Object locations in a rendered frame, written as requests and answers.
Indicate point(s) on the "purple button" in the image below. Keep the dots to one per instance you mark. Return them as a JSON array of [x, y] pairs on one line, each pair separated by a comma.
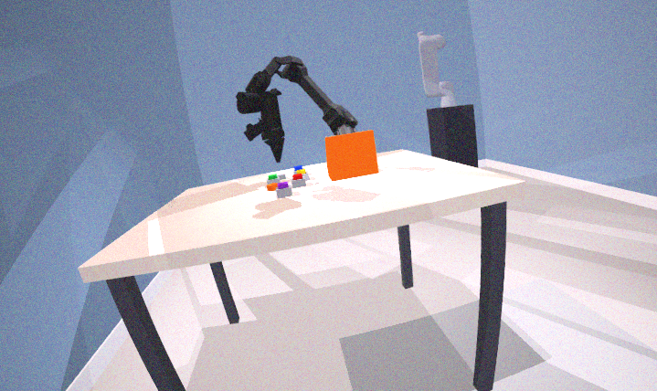
[[283, 189]]

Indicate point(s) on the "red button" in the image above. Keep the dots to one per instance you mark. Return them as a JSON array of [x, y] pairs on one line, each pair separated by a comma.
[[297, 180]]

